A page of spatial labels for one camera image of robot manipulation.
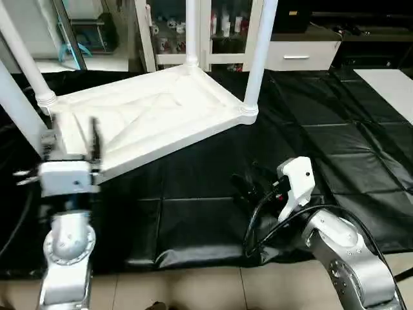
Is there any white plastic table leg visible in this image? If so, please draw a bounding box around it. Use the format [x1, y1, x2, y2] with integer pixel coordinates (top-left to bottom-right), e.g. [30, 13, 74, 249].
[240, 0, 279, 125]
[0, 59, 54, 160]
[185, 0, 201, 69]
[0, 0, 60, 109]

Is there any white glass door cabinet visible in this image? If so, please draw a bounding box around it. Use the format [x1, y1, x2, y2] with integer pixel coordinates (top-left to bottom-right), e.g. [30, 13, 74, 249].
[134, 0, 267, 73]

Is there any white drawer unit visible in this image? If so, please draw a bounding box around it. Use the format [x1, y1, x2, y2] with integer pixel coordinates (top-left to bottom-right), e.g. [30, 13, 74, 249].
[265, 39, 343, 73]

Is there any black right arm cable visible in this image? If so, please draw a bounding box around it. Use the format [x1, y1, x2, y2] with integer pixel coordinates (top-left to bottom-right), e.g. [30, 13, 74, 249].
[243, 190, 389, 267]

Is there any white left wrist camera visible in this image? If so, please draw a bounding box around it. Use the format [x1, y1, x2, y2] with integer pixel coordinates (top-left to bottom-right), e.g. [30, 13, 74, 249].
[35, 160, 103, 196]

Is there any turquoise plastic stand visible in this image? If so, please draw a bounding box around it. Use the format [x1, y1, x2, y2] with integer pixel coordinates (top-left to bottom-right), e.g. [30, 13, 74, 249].
[57, 40, 92, 64]

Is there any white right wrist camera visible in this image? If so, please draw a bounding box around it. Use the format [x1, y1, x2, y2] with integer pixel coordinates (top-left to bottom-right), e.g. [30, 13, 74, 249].
[276, 156, 317, 224]

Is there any white plastic table top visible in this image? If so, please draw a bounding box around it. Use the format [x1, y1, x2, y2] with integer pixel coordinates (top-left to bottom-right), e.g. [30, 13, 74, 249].
[37, 63, 260, 183]

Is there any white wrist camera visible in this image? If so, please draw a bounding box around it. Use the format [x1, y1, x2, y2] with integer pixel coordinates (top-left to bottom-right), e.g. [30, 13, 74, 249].
[35, 160, 103, 196]
[276, 156, 317, 224]

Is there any black table mat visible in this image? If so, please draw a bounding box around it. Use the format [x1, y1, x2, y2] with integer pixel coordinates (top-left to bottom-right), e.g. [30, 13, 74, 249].
[0, 68, 413, 280]

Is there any black case with yellow label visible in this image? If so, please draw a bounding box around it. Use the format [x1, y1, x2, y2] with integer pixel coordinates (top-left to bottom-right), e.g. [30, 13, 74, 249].
[274, 0, 316, 34]

